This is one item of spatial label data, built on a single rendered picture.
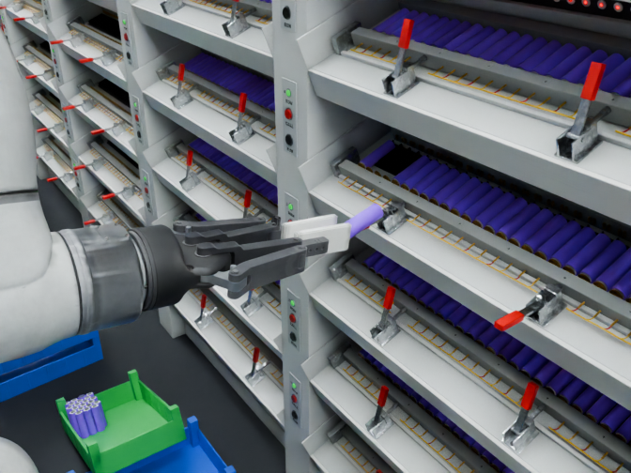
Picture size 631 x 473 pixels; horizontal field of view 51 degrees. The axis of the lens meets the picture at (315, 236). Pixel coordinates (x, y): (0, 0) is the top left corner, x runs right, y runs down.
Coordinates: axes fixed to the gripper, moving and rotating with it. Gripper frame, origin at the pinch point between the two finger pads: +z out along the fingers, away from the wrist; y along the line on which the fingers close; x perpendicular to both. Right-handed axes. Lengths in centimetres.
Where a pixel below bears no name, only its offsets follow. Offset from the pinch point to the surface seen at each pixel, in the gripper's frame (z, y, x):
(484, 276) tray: 23.1, -5.3, 7.1
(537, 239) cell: 28.4, -7.9, 1.8
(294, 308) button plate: 24, 34, 33
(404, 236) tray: 22.5, 8.7, 7.5
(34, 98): 31, 240, 45
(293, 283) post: 24, 35, 28
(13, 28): 24, 240, 17
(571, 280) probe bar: 25.3, -15.4, 3.1
